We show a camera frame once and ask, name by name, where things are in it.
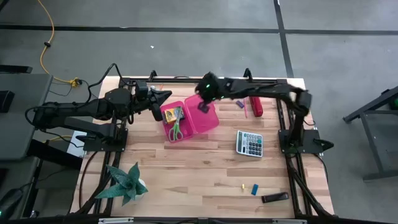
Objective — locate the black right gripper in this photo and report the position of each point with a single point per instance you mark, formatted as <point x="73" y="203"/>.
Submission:
<point x="214" y="87"/>

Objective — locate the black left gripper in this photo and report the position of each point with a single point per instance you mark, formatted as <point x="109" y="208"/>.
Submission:
<point x="143" y="104"/>

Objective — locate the green yellow crayon box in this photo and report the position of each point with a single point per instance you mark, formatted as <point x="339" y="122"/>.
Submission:
<point x="172" y="115"/>

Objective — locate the purple eraser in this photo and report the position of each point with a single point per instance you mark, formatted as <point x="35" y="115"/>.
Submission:
<point x="239" y="104"/>

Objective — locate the pink pen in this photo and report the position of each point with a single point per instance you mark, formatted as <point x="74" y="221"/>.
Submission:
<point x="245" y="109"/>

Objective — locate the red stapler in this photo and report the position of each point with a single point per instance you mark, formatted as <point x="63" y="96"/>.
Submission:
<point x="256" y="106"/>

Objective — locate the blue eraser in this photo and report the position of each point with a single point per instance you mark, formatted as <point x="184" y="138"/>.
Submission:
<point x="255" y="189"/>

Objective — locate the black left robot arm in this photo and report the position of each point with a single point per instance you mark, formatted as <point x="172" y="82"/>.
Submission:
<point x="77" y="109"/>

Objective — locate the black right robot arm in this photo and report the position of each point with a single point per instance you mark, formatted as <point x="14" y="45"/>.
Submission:
<point x="264" y="90"/>

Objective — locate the pink pencil box lid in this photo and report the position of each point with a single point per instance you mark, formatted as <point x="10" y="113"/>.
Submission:
<point x="202" y="123"/>

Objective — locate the grey desk calculator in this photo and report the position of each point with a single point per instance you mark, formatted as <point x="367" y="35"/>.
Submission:
<point x="249" y="143"/>

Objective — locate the white plant pot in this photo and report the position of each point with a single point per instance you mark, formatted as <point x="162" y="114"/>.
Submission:
<point x="142" y="181"/>

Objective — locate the green artificial plant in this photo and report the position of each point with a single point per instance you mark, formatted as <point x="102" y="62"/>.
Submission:
<point x="124" y="183"/>

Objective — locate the white paper sheet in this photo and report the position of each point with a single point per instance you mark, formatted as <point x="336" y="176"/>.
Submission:
<point x="74" y="149"/>

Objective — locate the black rectangular case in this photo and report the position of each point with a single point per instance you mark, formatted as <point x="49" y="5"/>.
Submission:
<point x="275" y="197"/>

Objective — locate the grey desk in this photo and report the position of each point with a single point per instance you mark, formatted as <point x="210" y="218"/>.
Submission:
<point x="21" y="124"/>
<point x="18" y="177"/>

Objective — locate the black flat bar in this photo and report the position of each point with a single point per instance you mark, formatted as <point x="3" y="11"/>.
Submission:
<point x="15" y="69"/>

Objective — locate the black desk device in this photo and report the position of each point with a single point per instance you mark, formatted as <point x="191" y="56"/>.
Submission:
<point x="6" y="101"/>

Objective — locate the grey metal bench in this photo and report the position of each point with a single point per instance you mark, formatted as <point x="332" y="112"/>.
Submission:
<point x="373" y="133"/>

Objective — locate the black rounded device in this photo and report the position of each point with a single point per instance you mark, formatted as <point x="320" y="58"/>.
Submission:
<point x="11" y="202"/>

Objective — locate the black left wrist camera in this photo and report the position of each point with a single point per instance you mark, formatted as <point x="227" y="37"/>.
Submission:
<point x="142" y="90"/>

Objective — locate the silver metal bracket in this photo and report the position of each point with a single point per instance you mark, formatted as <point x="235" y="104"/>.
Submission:
<point x="289" y="221"/>
<point x="115" y="220"/>

